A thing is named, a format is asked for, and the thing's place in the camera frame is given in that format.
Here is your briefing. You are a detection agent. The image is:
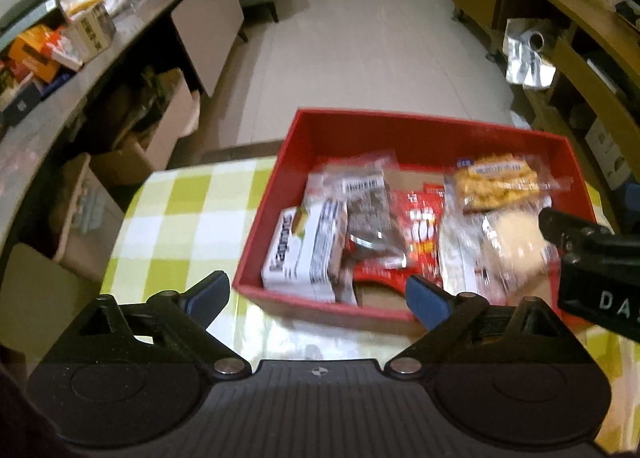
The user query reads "red cardboard box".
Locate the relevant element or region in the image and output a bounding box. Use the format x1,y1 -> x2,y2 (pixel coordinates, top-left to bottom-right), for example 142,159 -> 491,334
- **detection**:
232,108 -> 601,324

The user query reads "orange box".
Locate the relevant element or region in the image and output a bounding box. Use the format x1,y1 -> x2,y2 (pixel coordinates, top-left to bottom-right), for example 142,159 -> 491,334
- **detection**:
7,25 -> 62,83

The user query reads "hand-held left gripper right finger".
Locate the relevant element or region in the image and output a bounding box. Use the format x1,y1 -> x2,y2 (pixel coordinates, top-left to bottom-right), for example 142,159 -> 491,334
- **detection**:
385,275 -> 563,378

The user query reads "wooden shelf unit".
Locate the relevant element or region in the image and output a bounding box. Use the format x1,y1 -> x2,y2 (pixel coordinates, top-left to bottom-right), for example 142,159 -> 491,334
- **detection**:
445,0 -> 640,234

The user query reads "clear round cake packet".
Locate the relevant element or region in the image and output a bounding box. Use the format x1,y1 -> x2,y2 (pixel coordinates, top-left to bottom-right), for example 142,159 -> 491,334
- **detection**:
442,203 -> 561,299

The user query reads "open cardboard box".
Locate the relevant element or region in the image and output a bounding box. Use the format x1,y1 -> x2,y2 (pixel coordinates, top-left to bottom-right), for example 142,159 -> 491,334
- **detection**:
90,68 -> 201,189

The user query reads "white printed carton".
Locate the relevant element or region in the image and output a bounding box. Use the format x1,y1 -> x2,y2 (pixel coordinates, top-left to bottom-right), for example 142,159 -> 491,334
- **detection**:
60,0 -> 117,64

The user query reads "clear yellow chips packet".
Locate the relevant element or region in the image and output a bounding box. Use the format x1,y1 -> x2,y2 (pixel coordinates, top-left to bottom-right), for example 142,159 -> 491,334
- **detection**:
445,154 -> 573,214

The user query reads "white green-label snack packet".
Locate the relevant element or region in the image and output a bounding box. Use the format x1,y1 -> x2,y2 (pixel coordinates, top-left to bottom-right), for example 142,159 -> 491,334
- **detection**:
439,215 -> 483,296

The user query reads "red and white snack packet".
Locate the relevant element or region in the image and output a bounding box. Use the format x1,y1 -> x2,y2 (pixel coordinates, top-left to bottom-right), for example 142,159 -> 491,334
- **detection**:
350,185 -> 447,291

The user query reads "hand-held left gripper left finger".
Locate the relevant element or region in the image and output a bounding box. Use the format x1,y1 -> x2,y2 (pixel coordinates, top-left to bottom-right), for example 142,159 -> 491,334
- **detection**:
80,270 -> 251,380

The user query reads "silver foil bag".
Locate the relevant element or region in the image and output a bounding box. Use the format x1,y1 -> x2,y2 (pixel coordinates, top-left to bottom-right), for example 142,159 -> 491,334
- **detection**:
502,18 -> 557,90

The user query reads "white box with dark print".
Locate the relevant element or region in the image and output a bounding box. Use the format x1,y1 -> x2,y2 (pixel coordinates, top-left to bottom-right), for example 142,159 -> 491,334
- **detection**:
585,118 -> 632,189

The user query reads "green checked tablecloth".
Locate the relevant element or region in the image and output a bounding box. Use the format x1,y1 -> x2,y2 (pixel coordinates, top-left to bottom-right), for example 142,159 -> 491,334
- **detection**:
102,155 -> 640,449

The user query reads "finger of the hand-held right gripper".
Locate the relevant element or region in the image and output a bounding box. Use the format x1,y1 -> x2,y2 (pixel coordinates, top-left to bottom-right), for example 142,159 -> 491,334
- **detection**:
539,208 -> 616,259

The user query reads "large cardboard box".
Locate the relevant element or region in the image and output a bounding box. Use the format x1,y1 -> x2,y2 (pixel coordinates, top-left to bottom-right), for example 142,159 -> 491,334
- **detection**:
50,153 -> 126,284

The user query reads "beige board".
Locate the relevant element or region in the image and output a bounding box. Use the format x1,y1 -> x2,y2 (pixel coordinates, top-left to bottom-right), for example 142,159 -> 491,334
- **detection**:
0,243 -> 103,364

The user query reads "clear brown snack packet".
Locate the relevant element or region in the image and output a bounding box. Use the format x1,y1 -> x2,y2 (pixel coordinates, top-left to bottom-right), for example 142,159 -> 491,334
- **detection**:
320,150 -> 408,264

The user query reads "white wafer packet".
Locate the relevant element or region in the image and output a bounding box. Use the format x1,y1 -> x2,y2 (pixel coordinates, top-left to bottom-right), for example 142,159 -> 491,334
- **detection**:
262,205 -> 348,304

